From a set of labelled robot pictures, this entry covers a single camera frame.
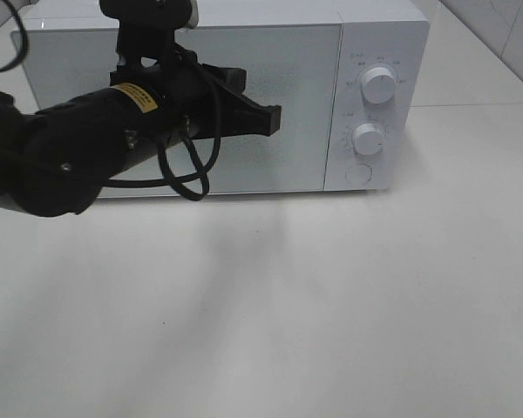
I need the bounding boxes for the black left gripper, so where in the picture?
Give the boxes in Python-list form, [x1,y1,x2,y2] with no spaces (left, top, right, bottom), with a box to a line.
[109,60,282,148]

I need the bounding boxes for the white microwave knob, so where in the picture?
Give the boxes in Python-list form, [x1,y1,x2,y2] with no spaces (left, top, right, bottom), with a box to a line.
[361,65,397,105]
[352,123,385,156]

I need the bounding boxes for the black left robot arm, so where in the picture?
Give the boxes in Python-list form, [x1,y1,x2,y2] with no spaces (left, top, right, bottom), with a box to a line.
[0,64,282,218]

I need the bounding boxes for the white microwave oven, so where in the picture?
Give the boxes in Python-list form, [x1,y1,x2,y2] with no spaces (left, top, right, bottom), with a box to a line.
[22,1,430,194]

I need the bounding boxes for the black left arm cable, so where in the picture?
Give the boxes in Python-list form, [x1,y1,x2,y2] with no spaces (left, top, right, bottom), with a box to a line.
[0,0,221,202]

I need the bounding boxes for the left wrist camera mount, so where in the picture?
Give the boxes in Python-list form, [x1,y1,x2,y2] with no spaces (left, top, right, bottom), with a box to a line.
[99,0,199,74]

